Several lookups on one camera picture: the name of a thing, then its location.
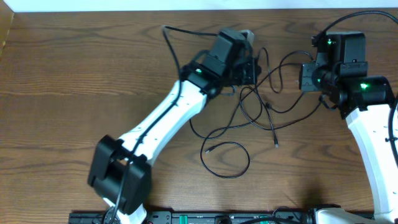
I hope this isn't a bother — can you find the long black usb cable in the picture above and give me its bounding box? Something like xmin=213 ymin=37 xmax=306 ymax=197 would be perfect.
xmin=188 ymin=83 xmax=323 ymax=179

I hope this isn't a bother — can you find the short black usb cable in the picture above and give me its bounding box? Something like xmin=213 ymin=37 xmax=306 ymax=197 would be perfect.
xmin=256 ymin=47 xmax=313 ymax=148

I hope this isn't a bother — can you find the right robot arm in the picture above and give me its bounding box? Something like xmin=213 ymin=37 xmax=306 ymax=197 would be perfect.
xmin=299 ymin=32 xmax=397 ymax=223

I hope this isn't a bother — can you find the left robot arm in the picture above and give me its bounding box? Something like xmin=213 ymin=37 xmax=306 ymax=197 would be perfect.
xmin=88 ymin=28 xmax=261 ymax=223

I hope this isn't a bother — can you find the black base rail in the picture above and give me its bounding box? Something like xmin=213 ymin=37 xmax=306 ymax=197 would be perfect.
xmin=68 ymin=207 xmax=315 ymax=224

